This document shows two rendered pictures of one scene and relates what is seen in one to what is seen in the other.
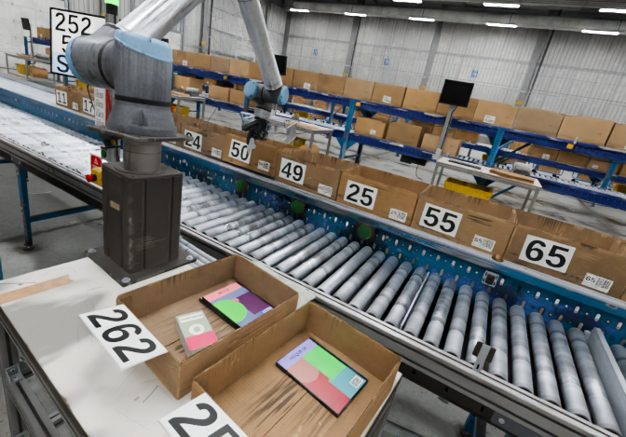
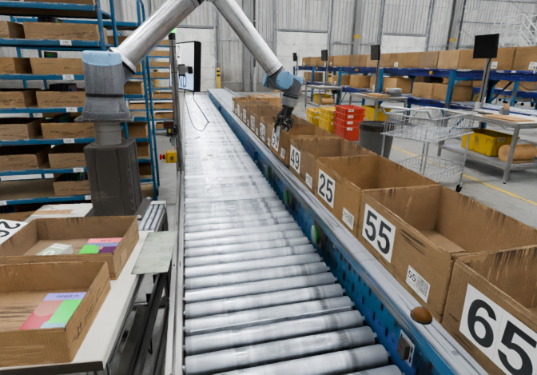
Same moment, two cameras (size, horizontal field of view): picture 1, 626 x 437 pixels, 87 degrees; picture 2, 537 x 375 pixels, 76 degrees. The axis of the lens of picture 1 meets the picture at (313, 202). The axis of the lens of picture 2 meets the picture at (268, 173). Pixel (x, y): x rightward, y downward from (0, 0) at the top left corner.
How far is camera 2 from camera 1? 1.20 m
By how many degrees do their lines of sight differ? 48
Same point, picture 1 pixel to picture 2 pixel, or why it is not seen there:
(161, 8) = (144, 28)
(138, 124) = (89, 110)
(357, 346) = (86, 309)
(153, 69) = (93, 72)
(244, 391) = (10, 298)
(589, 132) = not seen: outside the picture
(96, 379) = not seen: outside the picture
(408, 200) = (354, 198)
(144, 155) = (99, 132)
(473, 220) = (406, 239)
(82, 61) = not seen: hidden behind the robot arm
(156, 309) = (67, 238)
